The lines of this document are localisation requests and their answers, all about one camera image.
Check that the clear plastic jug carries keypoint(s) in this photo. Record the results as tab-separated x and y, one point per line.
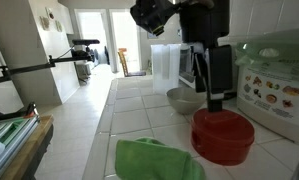
165	67

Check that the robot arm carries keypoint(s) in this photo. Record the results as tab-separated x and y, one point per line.
152	15

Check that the green cloth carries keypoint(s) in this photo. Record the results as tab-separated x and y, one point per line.
150	159

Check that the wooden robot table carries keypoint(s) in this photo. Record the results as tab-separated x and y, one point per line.
23	143

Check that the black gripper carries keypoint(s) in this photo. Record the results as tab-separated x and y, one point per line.
200	24

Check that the grey bowl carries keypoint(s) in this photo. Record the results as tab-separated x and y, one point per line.
185	100

